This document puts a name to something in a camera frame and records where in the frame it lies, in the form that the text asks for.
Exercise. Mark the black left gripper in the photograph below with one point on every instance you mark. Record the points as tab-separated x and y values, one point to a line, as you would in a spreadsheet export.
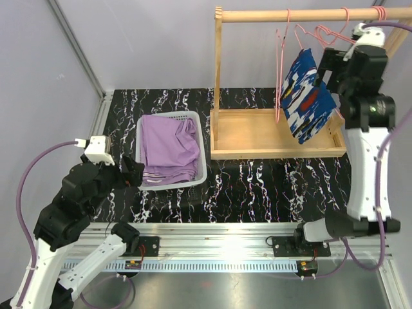
135	169

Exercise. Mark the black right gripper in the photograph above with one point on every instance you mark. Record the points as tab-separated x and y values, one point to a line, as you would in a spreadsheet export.
333	61

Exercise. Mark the blue patterned trousers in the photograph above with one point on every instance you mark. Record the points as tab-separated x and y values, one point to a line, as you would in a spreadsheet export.
307	107

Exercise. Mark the purple trousers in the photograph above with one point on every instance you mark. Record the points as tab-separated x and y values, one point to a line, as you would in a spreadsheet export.
168	149

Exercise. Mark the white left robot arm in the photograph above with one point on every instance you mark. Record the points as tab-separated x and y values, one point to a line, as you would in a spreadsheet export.
59	227

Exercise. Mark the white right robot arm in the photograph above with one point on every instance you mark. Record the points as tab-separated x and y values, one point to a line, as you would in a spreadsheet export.
369	121

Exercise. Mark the white perforated plastic basket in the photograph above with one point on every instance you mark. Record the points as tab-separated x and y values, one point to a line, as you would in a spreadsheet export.
202	168

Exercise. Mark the wooden clothes rack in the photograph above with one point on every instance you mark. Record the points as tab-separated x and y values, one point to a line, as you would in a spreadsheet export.
254	133

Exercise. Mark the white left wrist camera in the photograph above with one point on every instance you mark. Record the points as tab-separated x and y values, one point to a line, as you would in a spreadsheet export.
97	149

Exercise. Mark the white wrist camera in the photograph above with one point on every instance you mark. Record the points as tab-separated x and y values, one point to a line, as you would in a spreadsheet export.
372	36
97	149

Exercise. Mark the aluminium corner frame post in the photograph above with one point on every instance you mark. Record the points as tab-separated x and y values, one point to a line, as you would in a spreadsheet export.
70	36

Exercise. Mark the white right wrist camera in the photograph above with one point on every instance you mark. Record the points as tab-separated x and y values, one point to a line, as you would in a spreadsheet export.
372	36

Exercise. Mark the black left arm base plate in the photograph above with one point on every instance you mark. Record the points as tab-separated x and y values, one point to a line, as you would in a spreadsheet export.
146	246

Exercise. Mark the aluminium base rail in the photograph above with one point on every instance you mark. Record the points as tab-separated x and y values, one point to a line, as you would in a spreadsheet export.
210	247

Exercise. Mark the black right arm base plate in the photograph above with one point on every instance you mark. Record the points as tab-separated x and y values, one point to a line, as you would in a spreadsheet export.
288	246

